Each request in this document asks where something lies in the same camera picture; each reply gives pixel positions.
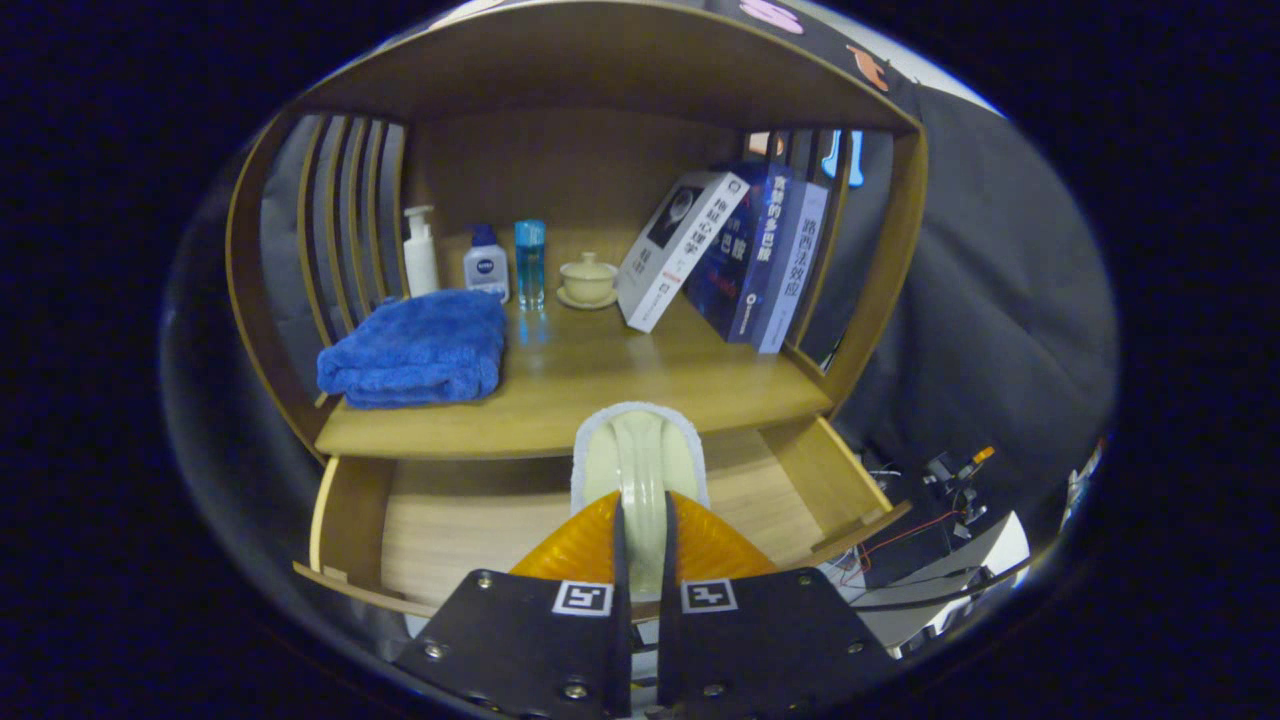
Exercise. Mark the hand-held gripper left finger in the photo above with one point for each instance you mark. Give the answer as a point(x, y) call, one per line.
point(622, 650)

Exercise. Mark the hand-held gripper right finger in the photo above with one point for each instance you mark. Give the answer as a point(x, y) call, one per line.
point(668, 650)

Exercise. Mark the wooden drawer with black knob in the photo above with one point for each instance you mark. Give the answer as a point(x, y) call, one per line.
point(460, 520)

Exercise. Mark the wooden countertop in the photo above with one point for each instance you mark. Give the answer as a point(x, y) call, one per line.
point(620, 380)

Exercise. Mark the wooden cabinet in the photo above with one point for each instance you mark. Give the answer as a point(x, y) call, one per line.
point(560, 160)

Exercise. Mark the white table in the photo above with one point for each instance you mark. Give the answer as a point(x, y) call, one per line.
point(985, 555)

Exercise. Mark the black and orange device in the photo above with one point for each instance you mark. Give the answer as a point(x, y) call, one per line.
point(955, 480)

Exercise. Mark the folded blue towel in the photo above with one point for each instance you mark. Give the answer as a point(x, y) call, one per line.
point(420, 350)

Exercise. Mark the cream lidded teacup with saucer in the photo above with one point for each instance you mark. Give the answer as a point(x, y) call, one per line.
point(588, 282)

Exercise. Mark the clear blue bottle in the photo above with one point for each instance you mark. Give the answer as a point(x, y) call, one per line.
point(530, 268)

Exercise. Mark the white book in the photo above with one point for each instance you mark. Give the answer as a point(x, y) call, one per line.
point(675, 255)

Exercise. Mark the dark blue book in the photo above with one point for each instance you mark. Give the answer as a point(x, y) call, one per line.
point(745, 260)

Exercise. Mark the light blue book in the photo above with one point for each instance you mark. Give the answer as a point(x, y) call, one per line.
point(795, 270)

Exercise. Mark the white bottle with blue cap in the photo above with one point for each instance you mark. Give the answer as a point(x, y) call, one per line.
point(487, 272)

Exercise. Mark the white pump bottle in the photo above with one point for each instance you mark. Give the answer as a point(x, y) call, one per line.
point(421, 262)

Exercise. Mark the black backdrop cloth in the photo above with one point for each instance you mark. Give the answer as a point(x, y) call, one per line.
point(1000, 300)

